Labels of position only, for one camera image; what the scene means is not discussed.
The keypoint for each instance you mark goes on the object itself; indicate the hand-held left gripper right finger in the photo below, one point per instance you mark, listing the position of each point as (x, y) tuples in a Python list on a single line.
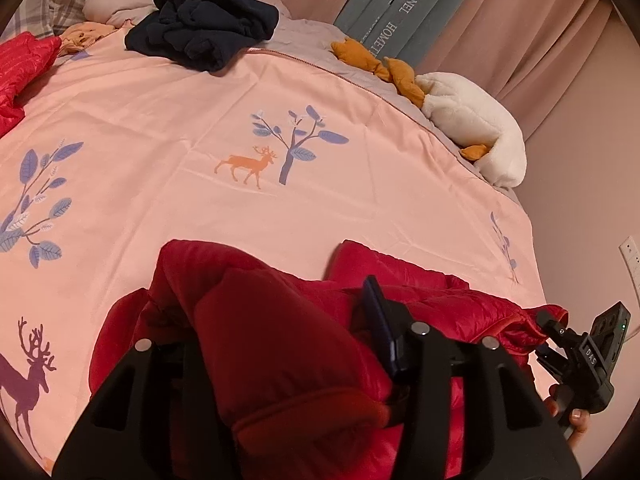
[(382, 330)]

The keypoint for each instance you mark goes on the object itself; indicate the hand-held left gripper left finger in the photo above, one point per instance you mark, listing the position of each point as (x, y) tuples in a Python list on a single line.
[(125, 400)]

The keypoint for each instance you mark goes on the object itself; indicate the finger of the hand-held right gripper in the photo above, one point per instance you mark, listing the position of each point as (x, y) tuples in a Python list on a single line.
[(550, 362), (555, 327)]

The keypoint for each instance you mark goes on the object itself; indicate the dark red down jacket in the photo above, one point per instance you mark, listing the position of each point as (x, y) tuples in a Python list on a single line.
[(280, 350)]

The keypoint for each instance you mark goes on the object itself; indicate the navy blue clothes pile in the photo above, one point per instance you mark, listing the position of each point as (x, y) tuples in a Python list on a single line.
[(200, 20)]

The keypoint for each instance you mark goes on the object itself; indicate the person's right hand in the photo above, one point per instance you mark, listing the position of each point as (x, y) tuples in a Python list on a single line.
[(577, 422)]

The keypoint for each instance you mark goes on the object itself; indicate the white plush goose toy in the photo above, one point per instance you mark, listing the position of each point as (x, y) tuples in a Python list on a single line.
[(470, 115)]

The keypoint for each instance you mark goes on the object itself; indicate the pink deer print duvet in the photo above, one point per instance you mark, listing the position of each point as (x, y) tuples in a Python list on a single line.
[(200, 160)]

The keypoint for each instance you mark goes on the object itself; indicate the pink curtain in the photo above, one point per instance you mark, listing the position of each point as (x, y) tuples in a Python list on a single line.
[(525, 25)]

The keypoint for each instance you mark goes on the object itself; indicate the blue grey curtain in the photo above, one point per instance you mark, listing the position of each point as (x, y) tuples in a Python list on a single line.
[(400, 5)]

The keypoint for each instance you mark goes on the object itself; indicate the light red down jacket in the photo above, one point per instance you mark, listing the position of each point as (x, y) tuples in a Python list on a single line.
[(22, 77)]

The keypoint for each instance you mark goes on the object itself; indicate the orange print cloth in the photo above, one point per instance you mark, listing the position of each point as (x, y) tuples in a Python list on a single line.
[(82, 36)]

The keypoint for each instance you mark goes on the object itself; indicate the grey crumpled cloth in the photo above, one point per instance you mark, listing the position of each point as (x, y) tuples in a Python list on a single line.
[(117, 2)]

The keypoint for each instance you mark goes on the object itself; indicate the white wall socket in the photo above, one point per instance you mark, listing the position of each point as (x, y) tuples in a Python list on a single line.
[(632, 267)]

